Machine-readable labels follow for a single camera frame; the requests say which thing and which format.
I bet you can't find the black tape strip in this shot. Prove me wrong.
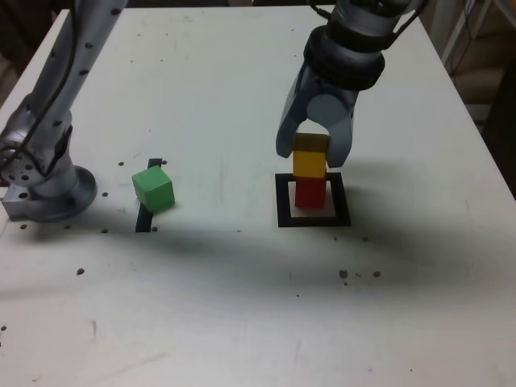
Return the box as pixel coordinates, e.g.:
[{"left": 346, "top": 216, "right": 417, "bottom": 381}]
[{"left": 135, "top": 158, "right": 164, "bottom": 234}]

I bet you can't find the red cube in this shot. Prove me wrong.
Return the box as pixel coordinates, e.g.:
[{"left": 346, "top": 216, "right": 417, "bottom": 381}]
[{"left": 294, "top": 176, "right": 327, "bottom": 210}]

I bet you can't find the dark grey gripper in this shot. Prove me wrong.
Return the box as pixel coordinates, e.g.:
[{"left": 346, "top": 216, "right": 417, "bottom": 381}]
[{"left": 275, "top": 65, "right": 360, "bottom": 169}]

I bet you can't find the green cube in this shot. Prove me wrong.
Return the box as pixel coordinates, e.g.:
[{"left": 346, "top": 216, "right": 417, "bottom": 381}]
[{"left": 131, "top": 165, "right": 177, "bottom": 214}]

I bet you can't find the white metal rack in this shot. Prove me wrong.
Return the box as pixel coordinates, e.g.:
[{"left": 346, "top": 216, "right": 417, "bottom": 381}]
[{"left": 428, "top": 0, "right": 499, "bottom": 68}]

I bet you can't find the black tape square outline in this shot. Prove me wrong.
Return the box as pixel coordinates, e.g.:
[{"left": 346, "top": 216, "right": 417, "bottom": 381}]
[{"left": 274, "top": 172, "right": 352, "bottom": 229}]

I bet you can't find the yellow cube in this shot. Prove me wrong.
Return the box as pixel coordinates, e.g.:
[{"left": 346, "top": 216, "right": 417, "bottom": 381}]
[{"left": 292, "top": 132, "right": 331, "bottom": 179}]

